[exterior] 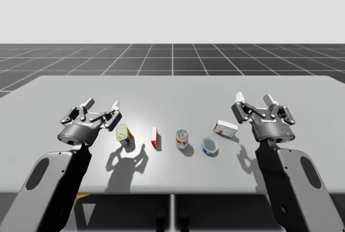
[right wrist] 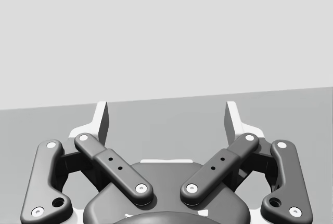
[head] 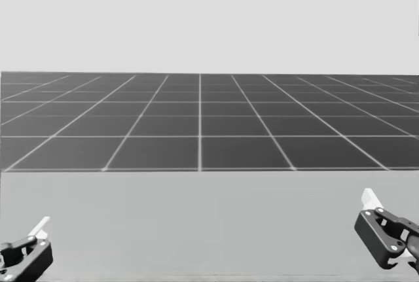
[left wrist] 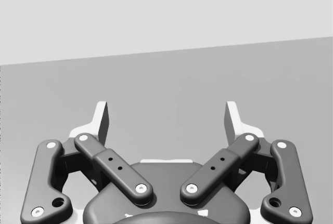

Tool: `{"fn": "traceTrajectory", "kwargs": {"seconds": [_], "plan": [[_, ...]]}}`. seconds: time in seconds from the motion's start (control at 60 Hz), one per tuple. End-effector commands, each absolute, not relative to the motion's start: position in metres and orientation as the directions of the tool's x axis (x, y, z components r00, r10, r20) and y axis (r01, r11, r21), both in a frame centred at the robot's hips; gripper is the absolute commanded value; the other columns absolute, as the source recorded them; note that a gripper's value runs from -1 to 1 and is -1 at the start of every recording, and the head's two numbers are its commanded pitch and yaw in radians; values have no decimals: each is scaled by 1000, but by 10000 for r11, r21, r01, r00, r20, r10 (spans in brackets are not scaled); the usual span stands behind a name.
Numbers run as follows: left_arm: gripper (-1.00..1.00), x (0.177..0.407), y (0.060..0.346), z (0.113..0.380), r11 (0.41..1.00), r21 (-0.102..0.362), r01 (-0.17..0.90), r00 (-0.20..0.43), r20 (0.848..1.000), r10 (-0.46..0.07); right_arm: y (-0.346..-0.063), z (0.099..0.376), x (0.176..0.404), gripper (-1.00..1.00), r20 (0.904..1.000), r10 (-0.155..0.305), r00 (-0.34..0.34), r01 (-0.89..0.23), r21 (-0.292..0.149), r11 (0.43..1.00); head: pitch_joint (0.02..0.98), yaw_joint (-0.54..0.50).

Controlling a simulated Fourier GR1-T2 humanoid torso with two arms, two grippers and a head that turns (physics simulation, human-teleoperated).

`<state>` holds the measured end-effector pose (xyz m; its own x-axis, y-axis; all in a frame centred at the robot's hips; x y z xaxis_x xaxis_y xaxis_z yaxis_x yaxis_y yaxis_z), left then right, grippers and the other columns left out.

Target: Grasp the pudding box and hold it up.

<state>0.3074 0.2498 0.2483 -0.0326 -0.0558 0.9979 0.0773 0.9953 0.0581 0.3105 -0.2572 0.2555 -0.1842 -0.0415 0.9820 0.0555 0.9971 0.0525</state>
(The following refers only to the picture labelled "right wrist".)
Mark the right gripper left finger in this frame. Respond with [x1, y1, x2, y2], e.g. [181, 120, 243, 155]
[20, 101, 155, 224]

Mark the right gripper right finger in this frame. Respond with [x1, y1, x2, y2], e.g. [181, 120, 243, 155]
[180, 101, 314, 224]

